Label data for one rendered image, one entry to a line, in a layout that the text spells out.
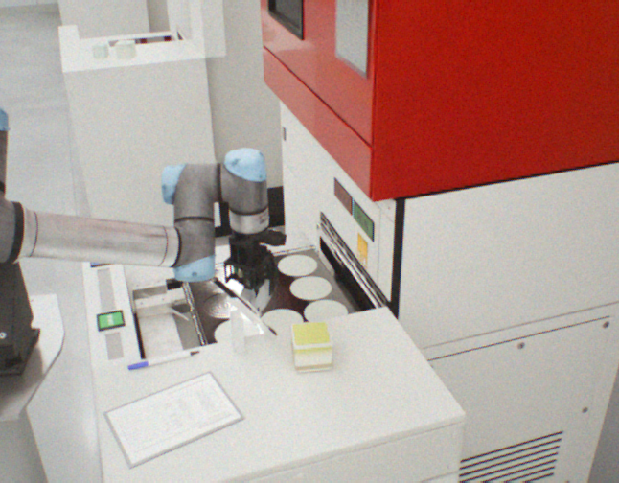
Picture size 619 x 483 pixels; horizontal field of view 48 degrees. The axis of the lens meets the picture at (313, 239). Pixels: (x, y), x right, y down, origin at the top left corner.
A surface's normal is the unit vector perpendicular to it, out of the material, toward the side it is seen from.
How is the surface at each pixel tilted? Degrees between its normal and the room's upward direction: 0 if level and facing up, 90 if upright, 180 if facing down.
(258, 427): 0
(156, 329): 0
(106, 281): 0
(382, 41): 90
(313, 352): 90
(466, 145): 90
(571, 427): 90
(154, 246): 70
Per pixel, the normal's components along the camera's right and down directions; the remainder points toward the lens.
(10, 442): 0.70, 0.36
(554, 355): 0.33, 0.47
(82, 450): -0.01, -0.86
